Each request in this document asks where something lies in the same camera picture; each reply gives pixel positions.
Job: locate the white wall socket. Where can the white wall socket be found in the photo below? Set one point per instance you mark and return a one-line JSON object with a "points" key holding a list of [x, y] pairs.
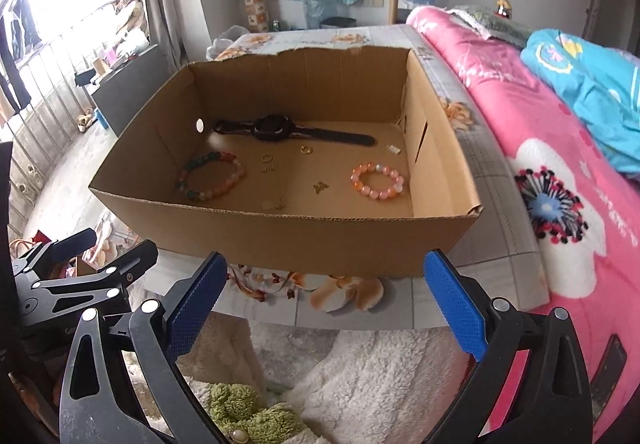
{"points": [[375, 1]]}

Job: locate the pink floral quilt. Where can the pink floral quilt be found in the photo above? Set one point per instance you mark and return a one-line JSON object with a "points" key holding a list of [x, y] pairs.
{"points": [[500, 88]]}

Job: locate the black smartwatch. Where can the black smartwatch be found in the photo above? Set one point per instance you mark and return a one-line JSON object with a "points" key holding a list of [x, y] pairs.
{"points": [[270, 126]]}

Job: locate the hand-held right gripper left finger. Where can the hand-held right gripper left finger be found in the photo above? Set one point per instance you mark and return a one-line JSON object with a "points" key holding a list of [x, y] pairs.
{"points": [[197, 304]]}

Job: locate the brown cardboard box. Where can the brown cardboard box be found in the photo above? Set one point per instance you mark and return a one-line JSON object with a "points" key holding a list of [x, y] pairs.
{"points": [[300, 239]]}

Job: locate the blue printed blanket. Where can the blue printed blanket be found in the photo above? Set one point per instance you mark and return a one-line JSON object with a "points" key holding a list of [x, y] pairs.
{"points": [[590, 88]]}

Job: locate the gold butterfly pendant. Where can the gold butterfly pendant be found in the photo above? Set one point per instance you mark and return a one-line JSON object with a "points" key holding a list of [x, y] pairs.
{"points": [[320, 187]]}

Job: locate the black phone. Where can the black phone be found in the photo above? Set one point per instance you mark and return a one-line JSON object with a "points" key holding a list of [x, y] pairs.
{"points": [[609, 361]]}

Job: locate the white plastic bag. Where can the white plastic bag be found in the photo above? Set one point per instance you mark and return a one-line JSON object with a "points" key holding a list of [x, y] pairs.
{"points": [[227, 41]]}

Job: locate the dark low cabinet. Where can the dark low cabinet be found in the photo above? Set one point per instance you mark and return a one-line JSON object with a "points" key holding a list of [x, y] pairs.
{"points": [[135, 88]]}

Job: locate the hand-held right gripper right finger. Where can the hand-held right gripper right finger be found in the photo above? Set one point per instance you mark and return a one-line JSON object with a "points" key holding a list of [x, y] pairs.
{"points": [[455, 304]]}

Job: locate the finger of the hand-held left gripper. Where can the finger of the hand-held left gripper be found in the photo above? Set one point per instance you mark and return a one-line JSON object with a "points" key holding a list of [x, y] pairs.
{"points": [[130, 264], [70, 246]]}

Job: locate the metal balcony railing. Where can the metal balcony railing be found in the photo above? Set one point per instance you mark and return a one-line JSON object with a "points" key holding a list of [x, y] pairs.
{"points": [[45, 133]]}

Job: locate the small red gold figurine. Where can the small red gold figurine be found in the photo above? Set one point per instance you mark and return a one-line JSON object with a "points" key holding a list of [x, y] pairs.
{"points": [[502, 8]]}

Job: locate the grey green cloth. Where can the grey green cloth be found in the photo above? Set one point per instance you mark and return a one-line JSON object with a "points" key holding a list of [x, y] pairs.
{"points": [[490, 26]]}

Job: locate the clear plastic water bottle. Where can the clear plastic water bottle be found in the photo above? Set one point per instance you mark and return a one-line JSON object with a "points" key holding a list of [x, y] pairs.
{"points": [[316, 11]]}

